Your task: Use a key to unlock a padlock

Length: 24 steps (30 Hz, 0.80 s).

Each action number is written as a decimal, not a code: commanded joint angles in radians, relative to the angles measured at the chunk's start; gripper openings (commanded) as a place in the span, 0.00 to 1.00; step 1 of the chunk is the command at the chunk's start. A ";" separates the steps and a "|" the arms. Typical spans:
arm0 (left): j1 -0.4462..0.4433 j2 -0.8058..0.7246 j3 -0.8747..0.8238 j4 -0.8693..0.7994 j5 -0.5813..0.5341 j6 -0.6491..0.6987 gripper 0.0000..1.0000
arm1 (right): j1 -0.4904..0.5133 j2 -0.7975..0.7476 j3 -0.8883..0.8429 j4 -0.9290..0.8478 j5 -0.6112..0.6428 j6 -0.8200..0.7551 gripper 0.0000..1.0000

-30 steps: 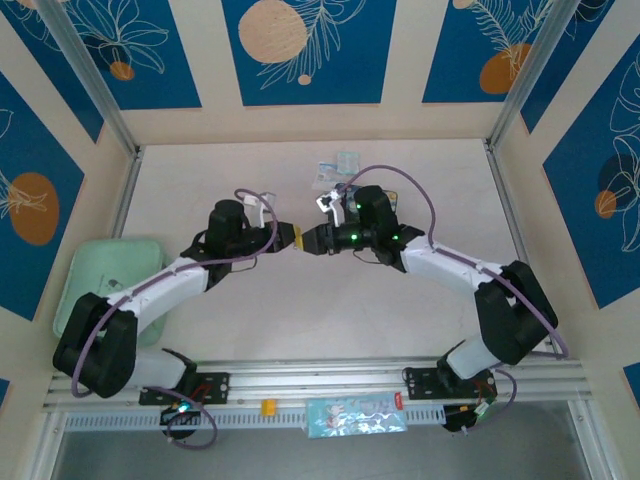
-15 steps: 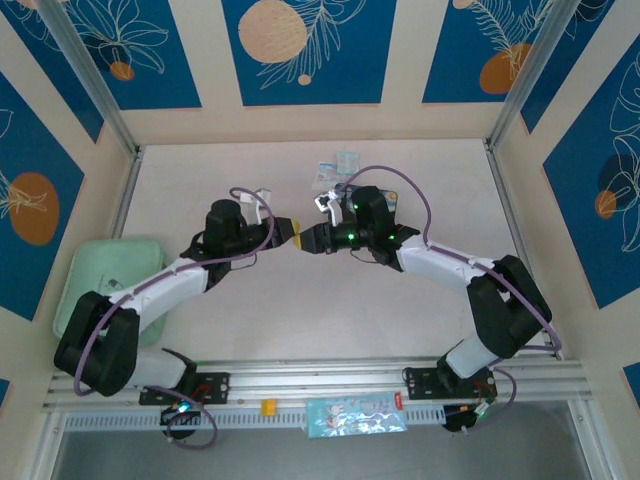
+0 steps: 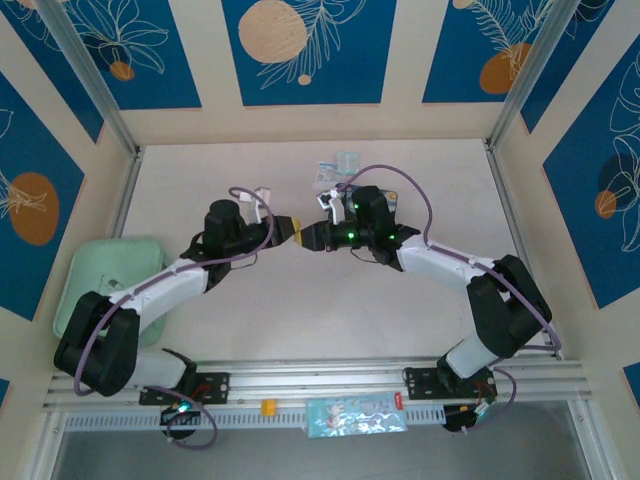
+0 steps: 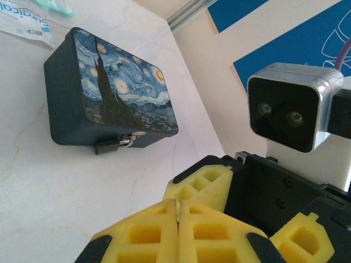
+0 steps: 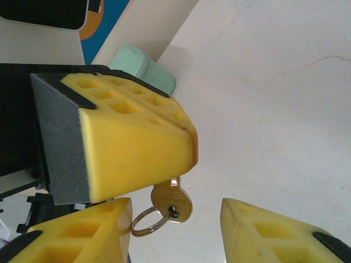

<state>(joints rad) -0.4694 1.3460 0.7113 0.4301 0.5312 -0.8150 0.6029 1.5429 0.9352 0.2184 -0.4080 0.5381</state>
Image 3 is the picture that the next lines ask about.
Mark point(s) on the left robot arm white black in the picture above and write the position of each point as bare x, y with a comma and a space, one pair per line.
165, 285

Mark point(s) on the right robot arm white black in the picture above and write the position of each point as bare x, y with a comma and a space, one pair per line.
440, 260

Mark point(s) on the light blue small packet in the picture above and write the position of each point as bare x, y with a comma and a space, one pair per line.
348, 161

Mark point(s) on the mint green tray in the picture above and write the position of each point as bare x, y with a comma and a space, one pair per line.
125, 260

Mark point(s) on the small silver metal piece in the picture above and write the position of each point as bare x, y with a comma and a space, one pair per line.
114, 284

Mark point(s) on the small yellow block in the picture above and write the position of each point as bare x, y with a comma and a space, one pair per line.
269, 407

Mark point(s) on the blue patterned tissue packet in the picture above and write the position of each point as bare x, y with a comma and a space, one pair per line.
355, 415

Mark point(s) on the black controller with LED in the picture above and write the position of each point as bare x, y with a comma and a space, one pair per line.
179, 415
467, 417

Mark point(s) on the aluminium side rail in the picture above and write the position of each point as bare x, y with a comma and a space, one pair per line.
510, 210
131, 190

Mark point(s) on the aluminium mounting rail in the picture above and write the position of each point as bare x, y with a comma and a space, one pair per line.
320, 377

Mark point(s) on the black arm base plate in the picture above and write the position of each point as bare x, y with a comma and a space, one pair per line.
420, 382
215, 387

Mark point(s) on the aluminium frame post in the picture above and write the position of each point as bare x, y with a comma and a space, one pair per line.
90, 75
525, 75

